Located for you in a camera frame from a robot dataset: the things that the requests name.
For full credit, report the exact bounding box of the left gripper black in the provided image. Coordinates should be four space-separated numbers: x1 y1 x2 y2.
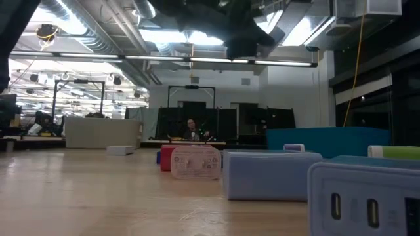
149 0 276 60

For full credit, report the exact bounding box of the small purple white charger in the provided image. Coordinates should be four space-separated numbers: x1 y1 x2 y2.
283 143 306 153

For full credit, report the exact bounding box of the large lavender wall charger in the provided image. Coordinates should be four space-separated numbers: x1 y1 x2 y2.
222 149 324 202

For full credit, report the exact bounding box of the green wall charger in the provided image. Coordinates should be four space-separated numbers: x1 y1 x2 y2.
367 144 420 161

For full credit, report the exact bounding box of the grey power strip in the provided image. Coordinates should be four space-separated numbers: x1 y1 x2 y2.
307 155 420 236

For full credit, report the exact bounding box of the black curtain panel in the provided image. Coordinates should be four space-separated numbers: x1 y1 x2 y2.
238 102 297 137
154 101 238 141

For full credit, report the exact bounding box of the blue plastic tray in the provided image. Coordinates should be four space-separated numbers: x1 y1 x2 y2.
265 127 392 160

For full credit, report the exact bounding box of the white ceiling unit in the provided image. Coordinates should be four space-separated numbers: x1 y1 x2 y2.
334 0 403 19

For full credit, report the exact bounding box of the grey curtain panel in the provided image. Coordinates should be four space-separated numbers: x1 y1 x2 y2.
124 106 159 140

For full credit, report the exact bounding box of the small red rectangular box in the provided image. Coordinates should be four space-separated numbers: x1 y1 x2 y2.
159 144 184 172

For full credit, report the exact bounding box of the long overhead light strip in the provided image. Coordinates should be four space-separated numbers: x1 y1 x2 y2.
9 51 318 68

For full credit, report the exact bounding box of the silver rectangular box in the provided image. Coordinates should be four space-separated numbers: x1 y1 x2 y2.
105 145 136 157

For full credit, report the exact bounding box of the beige partition box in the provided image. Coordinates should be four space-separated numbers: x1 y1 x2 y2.
64 117 142 149

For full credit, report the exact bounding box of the wooden workbench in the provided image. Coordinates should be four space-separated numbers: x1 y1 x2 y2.
0 135 66 152

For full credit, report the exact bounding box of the dark computer monitor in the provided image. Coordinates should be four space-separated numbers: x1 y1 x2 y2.
0 94 18 127

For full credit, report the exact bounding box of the black metal rig frame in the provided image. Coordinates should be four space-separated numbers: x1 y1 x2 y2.
167 85 217 109
51 79 106 121

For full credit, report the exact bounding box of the yellow cable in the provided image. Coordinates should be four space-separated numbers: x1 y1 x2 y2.
342 0 367 128

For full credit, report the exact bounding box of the black yellow cable reel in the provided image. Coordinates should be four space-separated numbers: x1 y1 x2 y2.
35 23 60 43

